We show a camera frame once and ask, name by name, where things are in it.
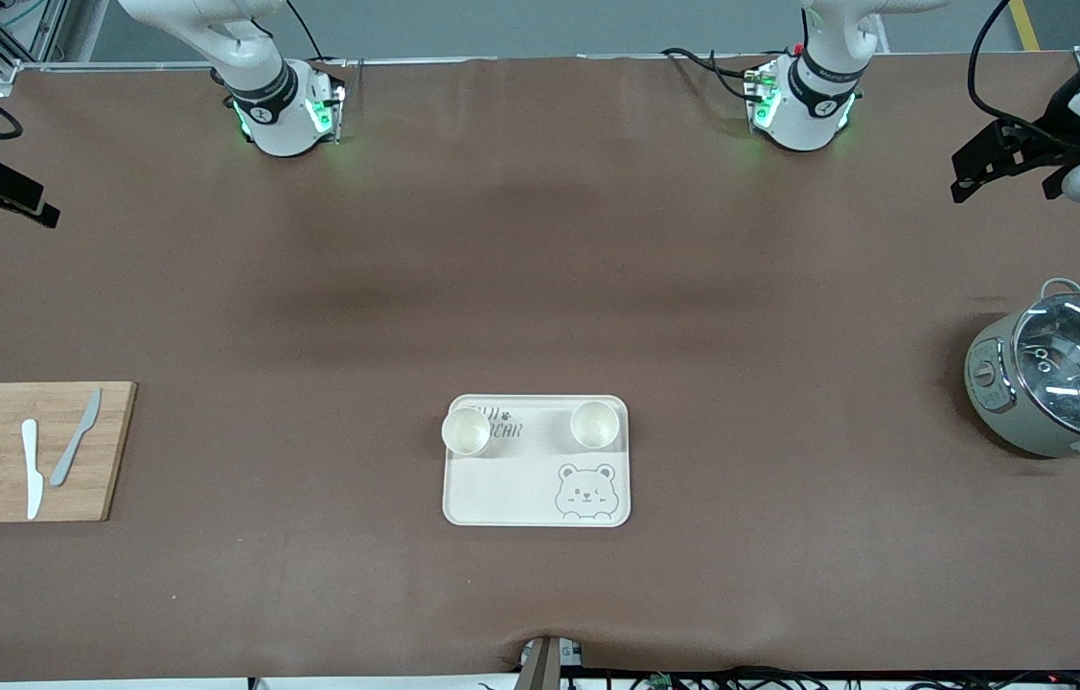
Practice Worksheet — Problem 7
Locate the white IKEA cup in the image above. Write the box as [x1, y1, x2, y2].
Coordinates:
[570, 401, 620, 450]
[442, 407, 492, 457]

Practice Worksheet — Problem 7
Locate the cream bear print tray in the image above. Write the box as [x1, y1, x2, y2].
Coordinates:
[443, 394, 632, 528]

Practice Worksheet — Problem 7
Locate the grey-green electric pot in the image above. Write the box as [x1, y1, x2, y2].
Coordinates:
[964, 277, 1080, 470]

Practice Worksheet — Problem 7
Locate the grey plastic knife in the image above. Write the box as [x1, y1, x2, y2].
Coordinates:
[49, 387, 103, 488]

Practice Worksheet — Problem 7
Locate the white plastic knife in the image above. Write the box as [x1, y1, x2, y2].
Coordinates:
[20, 419, 45, 521]

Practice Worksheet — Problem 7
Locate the bamboo cutting board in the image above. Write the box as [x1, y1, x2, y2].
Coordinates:
[0, 381, 138, 524]

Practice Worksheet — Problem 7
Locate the brown table cover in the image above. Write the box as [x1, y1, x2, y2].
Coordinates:
[0, 53, 1080, 683]

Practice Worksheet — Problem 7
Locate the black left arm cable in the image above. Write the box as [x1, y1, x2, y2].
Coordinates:
[969, 0, 1077, 147]

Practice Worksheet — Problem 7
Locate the silver table edge rail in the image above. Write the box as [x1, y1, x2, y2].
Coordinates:
[12, 57, 224, 73]

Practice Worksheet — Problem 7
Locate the black left base cable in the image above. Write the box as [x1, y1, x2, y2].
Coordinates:
[660, 46, 763, 102]

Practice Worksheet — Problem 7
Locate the black base cable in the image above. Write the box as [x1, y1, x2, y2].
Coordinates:
[286, 0, 328, 66]
[660, 46, 763, 102]

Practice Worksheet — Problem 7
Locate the black right base cable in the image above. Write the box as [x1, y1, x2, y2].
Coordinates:
[286, 0, 328, 66]

